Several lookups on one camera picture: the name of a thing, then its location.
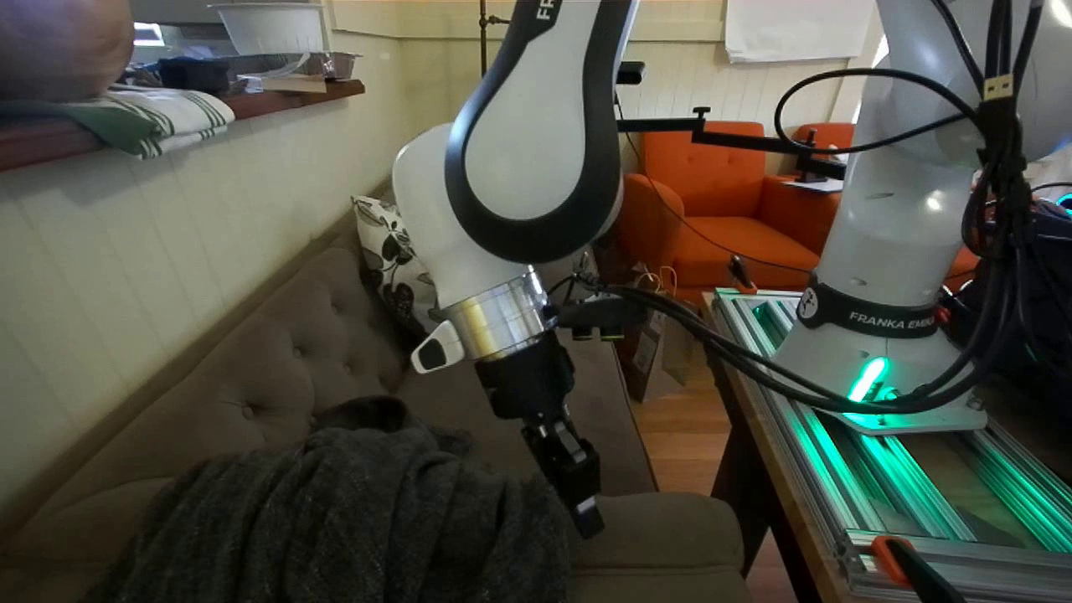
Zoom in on orange handled clamp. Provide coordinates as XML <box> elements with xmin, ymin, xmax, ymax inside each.
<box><xmin>867</xmin><ymin>533</ymin><xmax>971</xmax><ymax>603</ymax></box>

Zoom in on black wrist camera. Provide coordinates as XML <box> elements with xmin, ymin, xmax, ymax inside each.
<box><xmin>552</xmin><ymin>292</ymin><xmax>652</xmax><ymax>344</ymax></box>

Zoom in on brown tufted sofa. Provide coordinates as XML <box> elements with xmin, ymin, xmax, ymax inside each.
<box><xmin>0</xmin><ymin>216</ymin><xmax>750</xmax><ymax>603</ymax></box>

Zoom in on orange armchair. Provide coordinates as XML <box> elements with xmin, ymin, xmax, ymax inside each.
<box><xmin>607</xmin><ymin>118</ymin><xmax>991</xmax><ymax>303</ymax></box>

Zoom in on small black clamp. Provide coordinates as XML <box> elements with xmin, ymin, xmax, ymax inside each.
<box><xmin>727</xmin><ymin>253</ymin><xmax>761</xmax><ymax>297</ymax></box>

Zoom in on dark grey knitted blanket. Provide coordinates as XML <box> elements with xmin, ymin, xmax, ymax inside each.
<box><xmin>88</xmin><ymin>394</ymin><xmax>580</xmax><ymax>603</ymax></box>

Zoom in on large floral pillow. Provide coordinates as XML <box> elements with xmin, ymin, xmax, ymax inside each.
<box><xmin>347</xmin><ymin>196</ymin><xmax>445</xmax><ymax>343</ymax></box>

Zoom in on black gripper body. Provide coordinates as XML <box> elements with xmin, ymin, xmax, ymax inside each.
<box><xmin>472</xmin><ymin>331</ymin><xmax>580</xmax><ymax>436</ymax></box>

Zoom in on brown paper bag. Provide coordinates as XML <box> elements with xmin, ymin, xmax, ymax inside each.
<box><xmin>618</xmin><ymin>266</ymin><xmax>673</xmax><ymax>407</ymax></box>

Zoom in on aluminium rail robot table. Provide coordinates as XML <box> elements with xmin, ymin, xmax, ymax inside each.
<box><xmin>699</xmin><ymin>285</ymin><xmax>1072</xmax><ymax>603</ymax></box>

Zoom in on white wall board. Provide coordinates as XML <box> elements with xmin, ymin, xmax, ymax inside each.
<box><xmin>720</xmin><ymin>0</ymin><xmax>884</xmax><ymax>68</ymax></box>

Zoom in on green striped white towel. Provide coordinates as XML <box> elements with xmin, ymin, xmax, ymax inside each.
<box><xmin>45</xmin><ymin>85</ymin><xmax>239</xmax><ymax>162</ymax></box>

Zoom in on dark cloth bundle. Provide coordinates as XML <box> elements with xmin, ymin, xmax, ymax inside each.
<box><xmin>154</xmin><ymin>53</ymin><xmax>239</xmax><ymax>100</ymax></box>

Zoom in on dark wooden shelf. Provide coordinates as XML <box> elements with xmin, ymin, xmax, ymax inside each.
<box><xmin>0</xmin><ymin>73</ymin><xmax>368</xmax><ymax>175</ymax></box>

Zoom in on stack of papers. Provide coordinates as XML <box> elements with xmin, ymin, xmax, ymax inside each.
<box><xmin>230</xmin><ymin>63</ymin><xmax>335</xmax><ymax>100</ymax></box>

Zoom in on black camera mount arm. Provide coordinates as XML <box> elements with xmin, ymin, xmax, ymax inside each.
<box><xmin>613</xmin><ymin>103</ymin><xmax>849</xmax><ymax>183</ymax></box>

